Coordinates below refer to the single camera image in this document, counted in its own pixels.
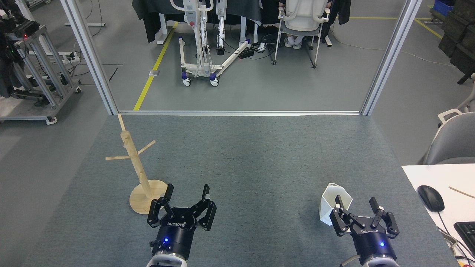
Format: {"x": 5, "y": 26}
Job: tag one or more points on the dark stacked crates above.
{"x": 460, "y": 40}

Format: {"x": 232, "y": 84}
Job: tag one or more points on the white hexagonal cup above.
{"x": 328, "y": 204}

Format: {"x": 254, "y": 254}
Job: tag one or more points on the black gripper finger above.
{"x": 208, "y": 217}
{"x": 155, "y": 213}
{"x": 339, "y": 220}
{"x": 390, "y": 224}

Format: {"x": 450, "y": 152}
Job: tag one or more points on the silver floor plate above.
{"x": 154, "y": 73}

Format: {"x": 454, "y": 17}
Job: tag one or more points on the black computer mouse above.
{"x": 430, "y": 198}

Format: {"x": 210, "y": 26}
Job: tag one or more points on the metal frame cart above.
{"x": 41, "y": 74}

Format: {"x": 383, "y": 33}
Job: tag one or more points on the white office chair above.
{"x": 302, "y": 16}

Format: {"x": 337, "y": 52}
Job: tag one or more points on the blue plastic bin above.
{"x": 443, "y": 7}

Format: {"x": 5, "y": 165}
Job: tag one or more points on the black table cloth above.
{"x": 152, "y": 13}

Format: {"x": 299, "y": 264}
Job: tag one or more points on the thin wooden stick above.
{"x": 462, "y": 192}

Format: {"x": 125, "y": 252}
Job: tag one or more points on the silver frame crossbar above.
{"x": 237, "y": 112}

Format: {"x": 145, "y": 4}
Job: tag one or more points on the grey office chair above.
{"x": 456, "y": 142}

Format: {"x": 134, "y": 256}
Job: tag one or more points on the black hanging jacket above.
{"x": 342, "y": 11}

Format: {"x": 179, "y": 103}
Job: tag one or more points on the white power strip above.
{"x": 70, "y": 57}

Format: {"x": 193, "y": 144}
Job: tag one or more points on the white desk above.
{"x": 423, "y": 176}

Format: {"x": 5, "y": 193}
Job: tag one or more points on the white wheeled stand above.
{"x": 196, "y": 44}

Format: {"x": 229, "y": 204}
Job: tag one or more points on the person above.
{"x": 293, "y": 41}

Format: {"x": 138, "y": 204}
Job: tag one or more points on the black power strip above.
{"x": 246, "y": 53}

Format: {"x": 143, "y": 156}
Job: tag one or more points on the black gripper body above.
{"x": 178, "y": 237}
{"x": 373, "y": 241}

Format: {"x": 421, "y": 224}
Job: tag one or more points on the wooden cup rack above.
{"x": 139, "y": 168}

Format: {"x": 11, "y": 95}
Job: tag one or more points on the black keyboard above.
{"x": 467, "y": 237}

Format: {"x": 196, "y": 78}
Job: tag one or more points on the silver frame post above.
{"x": 389, "y": 59}
{"x": 91, "y": 59}

